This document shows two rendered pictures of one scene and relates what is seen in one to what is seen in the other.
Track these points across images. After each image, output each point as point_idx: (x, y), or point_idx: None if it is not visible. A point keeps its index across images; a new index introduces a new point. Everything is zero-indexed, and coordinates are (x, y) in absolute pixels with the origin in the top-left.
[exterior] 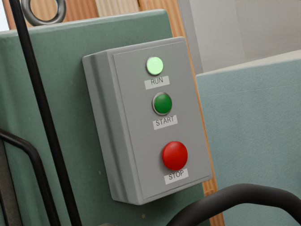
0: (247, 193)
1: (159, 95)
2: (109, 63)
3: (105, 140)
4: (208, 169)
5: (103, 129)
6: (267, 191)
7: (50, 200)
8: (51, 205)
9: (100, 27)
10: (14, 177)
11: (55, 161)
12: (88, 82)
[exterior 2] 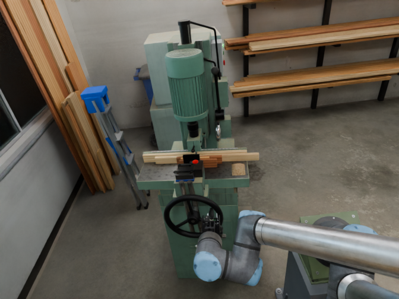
0: None
1: (223, 51)
2: (221, 45)
3: (215, 60)
4: (223, 65)
5: (215, 58)
6: None
7: None
8: None
9: (210, 37)
10: (206, 69)
11: (218, 64)
12: (212, 48)
